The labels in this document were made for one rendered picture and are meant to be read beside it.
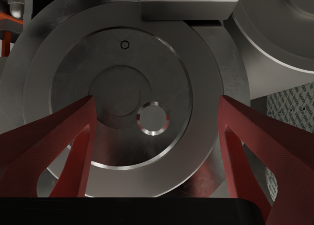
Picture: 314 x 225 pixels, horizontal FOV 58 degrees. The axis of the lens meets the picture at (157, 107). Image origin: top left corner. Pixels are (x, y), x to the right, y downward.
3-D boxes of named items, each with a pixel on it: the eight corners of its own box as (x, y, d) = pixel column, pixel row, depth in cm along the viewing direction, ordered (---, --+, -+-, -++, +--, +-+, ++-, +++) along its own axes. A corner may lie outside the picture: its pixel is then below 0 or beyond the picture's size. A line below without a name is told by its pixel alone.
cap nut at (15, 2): (24, -11, 49) (23, 15, 48) (33, -1, 52) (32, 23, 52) (2, -11, 49) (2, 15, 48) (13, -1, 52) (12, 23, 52)
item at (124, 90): (103, -3, 15) (221, 78, 15) (109, 12, 17) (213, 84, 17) (17, 114, 14) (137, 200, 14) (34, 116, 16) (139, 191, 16)
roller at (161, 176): (237, 16, 16) (210, 217, 16) (187, 83, 42) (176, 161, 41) (41, -13, 16) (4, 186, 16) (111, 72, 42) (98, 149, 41)
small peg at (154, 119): (148, 94, 12) (176, 113, 12) (150, 100, 15) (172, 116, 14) (129, 122, 12) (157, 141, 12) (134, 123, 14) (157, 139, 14)
